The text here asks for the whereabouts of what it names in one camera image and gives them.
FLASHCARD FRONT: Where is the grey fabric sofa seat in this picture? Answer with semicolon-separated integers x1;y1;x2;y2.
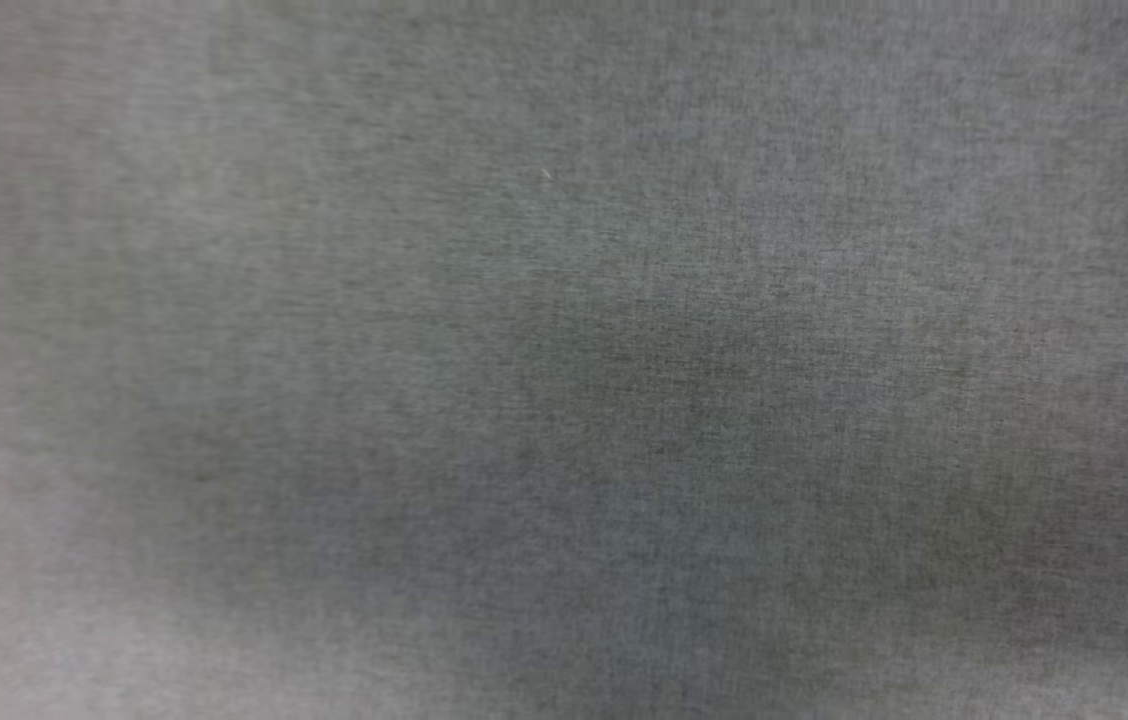
0;0;1128;720

